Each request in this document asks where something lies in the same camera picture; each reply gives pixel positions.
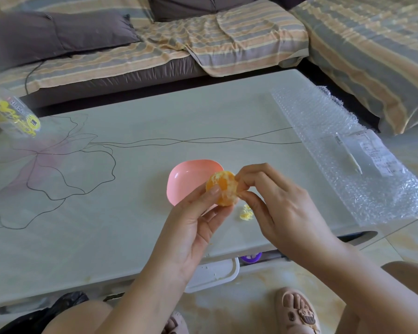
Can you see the person's right hand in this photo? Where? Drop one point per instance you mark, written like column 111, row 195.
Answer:
column 289, row 215

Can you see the person's left hand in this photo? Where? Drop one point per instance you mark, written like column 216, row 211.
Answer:
column 184, row 236

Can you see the small white pith clump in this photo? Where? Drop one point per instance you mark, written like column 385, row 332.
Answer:
column 246, row 213

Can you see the pink plastic dish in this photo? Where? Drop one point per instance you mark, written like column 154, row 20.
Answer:
column 188, row 177

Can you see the orange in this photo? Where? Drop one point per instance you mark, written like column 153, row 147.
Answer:
column 226, row 191

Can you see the person's left forearm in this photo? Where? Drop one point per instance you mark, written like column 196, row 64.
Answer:
column 139, row 302

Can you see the person's left foot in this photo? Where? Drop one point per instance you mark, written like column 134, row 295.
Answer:
column 176, row 325

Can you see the person's foot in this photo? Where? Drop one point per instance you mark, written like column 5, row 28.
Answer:
column 296, row 309
column 176, row 325

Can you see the person's right foot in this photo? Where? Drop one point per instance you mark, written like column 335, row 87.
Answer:
column 296, row 309

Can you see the person's right leg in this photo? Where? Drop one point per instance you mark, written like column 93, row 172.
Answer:
column 404, row 278

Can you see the person's leg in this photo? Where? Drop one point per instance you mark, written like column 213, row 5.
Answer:
column 80, row 318
column 404, row 278

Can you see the person's left leg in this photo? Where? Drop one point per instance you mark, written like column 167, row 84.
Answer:
column 80, row 318

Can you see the white plastic container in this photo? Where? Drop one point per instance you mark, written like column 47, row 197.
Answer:
column 219, row 273

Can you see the thin white stick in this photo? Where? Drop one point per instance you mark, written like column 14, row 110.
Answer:
column 350, row 156

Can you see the clear bubble wrap sheet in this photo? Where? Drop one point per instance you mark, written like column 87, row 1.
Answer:
column 310, row 118

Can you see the clear plastic bag paper label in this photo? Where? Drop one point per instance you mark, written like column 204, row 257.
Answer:
column 376, row 153

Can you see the black plastic bag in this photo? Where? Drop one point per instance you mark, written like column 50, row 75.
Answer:
column 38, row 314

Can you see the dark brown sofa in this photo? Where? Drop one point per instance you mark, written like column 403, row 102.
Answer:
column 118, row 79

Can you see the striped sofa sheet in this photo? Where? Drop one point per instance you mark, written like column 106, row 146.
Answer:
column 365, row 45
column 247, row 38

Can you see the clear bottle yellow label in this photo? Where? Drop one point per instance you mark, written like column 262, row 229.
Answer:
column 12, row 116

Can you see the dark purple cushion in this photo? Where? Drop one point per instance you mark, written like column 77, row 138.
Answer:
column 289, row 1

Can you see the grey upright cushion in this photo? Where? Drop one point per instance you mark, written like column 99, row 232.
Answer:
column 198, row 6

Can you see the grey flat pillow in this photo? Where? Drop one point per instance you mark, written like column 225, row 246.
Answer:
column 59, row 36

